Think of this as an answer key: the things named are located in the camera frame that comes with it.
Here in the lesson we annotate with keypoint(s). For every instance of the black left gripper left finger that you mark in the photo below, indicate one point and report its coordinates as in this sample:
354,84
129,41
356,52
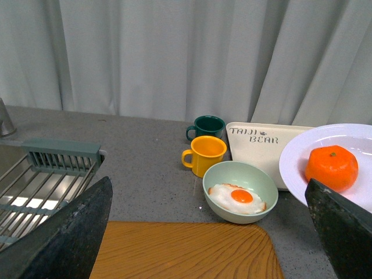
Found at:
65,245

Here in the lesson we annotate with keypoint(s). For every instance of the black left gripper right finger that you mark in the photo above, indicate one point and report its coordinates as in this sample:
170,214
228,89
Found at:
344,229

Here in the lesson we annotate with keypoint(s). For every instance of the orange mandarin fruit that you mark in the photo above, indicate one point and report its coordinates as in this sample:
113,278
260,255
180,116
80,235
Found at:
333,166

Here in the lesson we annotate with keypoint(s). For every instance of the white round plate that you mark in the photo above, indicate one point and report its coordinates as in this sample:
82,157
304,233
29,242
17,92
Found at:
356,138

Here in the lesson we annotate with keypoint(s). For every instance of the wooden cutting board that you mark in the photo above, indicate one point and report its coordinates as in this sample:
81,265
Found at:
185,250

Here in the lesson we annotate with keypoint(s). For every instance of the green sink drying rack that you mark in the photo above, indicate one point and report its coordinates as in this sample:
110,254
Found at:
39,177

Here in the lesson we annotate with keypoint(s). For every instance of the light green bowl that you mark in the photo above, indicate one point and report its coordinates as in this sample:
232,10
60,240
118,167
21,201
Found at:
245,176

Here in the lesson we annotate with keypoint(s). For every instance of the fake fried egg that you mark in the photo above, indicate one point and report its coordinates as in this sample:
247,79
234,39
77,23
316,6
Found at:
236,199

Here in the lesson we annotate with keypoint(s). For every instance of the beige bear serving tray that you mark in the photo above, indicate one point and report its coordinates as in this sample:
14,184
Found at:
261,145

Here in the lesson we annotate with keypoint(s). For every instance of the metal faucet base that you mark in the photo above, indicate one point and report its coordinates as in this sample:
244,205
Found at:
7,127

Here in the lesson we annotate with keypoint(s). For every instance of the yellow enamel mug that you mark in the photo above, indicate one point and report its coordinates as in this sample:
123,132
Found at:
205,151

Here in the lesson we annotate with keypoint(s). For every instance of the white curtain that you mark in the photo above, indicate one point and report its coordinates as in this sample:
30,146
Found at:
305,63

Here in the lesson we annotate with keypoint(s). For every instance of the dark green enamel mug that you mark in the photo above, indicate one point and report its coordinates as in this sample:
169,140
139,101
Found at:
205,125

